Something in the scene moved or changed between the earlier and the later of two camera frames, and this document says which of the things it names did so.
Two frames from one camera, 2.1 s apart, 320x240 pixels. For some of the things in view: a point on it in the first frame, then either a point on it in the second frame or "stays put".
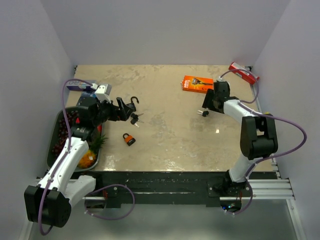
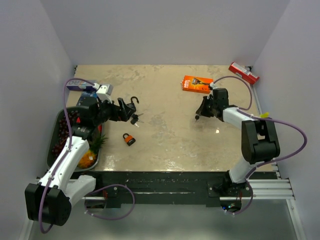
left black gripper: (117, 113) stays put
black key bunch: (135, 119) stays put
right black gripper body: (209, 102) to (214, 105)
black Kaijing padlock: (131, 106) stays put
